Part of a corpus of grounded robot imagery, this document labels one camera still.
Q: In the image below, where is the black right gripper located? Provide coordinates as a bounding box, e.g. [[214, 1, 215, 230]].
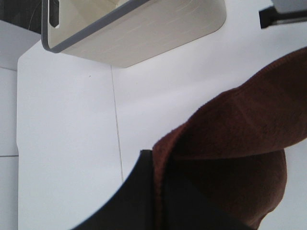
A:
[[259, 0, 307, 29]]

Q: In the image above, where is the brown towel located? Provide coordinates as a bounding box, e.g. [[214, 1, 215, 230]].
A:
[[153, 48, 307, 230]]

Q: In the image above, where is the beige basket with grey rim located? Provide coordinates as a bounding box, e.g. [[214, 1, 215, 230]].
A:
[[41, 0, 226, 68]]

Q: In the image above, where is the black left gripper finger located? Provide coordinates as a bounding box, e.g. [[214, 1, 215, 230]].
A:
[[74, 150, 155, 230]]

